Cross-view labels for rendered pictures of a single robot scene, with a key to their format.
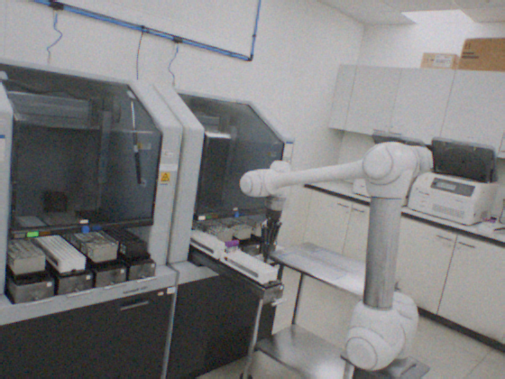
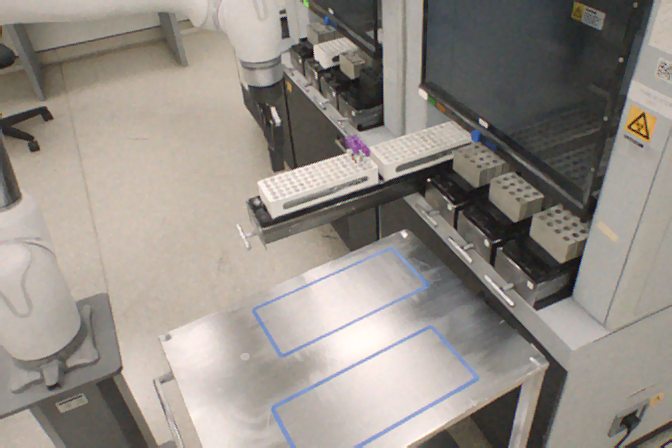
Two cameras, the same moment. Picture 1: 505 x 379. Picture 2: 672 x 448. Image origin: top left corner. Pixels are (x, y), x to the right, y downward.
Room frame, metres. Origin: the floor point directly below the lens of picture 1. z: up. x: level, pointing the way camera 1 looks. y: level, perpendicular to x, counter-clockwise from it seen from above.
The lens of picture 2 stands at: (2.45, -1.11, 1.71)
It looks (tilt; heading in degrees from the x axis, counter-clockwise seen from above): 40 degrees down; 115
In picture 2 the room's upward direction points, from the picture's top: 5 degrees counter-clockwise
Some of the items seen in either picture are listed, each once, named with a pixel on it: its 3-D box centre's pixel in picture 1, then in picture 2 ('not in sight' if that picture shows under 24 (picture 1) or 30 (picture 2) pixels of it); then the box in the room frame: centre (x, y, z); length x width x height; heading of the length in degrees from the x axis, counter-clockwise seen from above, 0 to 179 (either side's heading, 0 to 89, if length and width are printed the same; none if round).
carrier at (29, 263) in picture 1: (29, 263); (314, 37); (1.51, 0.81, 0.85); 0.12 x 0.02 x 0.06; 137
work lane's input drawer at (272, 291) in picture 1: (227, 266); (367, 185); (1.99, 0.07, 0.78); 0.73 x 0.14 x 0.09; 47
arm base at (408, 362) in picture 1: (389, 352); (50, 346); (1.50, -0.63, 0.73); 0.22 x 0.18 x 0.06; 137
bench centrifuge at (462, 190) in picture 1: (457, 179); not in sight; (3.79, -1.81, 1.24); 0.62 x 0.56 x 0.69; 137
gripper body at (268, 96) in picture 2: (272, 217); (266, 98); (1.83, -0.10, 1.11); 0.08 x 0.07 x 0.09; 137
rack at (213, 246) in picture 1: (206, 244); (425, 150); (2.11, 0.20, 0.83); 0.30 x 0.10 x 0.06; 47
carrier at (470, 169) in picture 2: (224, 235); (469, 168); (2.25, 0.12, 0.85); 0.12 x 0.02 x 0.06; 138
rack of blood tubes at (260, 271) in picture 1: (247, 266); (319, 184); (1.90, -0.03, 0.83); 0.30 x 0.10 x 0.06; 47
